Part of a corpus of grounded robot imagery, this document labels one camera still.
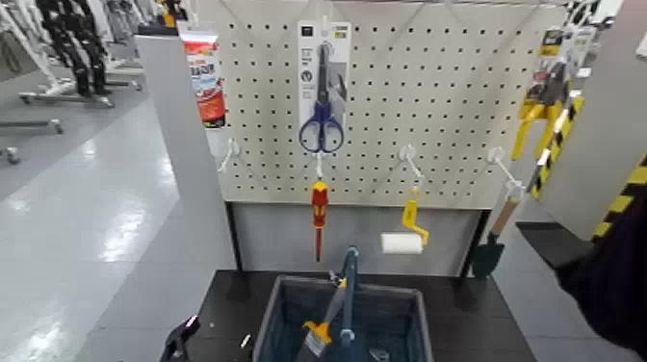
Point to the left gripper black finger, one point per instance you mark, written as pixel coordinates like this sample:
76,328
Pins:
177,341

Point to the blue scissors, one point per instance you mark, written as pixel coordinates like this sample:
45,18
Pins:
323,108

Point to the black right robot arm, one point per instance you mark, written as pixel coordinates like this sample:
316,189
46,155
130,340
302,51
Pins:
616,288

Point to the blue grey plastic crate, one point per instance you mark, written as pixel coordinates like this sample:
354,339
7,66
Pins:
394,313

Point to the grey back panel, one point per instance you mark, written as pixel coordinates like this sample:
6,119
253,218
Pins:
283,237

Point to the white pegboard hook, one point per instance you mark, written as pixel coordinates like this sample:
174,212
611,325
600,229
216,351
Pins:
231,150
319,167
407,153
496,155

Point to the red yellow screwdriver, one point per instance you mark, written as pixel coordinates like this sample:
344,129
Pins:
319,202

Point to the small silver metal part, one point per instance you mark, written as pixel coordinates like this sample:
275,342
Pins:
379,355

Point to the grey wheeled stand base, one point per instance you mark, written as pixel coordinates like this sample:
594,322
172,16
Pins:
10,154
30,124
65,96

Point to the red white adhesive tube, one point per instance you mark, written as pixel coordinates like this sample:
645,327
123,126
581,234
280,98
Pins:
207,76

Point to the black humanoid robot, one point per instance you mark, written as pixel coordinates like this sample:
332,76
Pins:
76,50

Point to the white humanoid robot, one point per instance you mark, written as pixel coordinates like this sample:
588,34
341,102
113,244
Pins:
30,45

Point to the white perforated pegboard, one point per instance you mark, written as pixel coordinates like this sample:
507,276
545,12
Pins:
455,101

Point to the grey panel with hazard stripes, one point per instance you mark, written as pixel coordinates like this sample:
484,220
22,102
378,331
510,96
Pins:
606,101

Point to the black white packaged item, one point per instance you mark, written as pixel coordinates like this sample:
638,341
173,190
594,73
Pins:
581,12

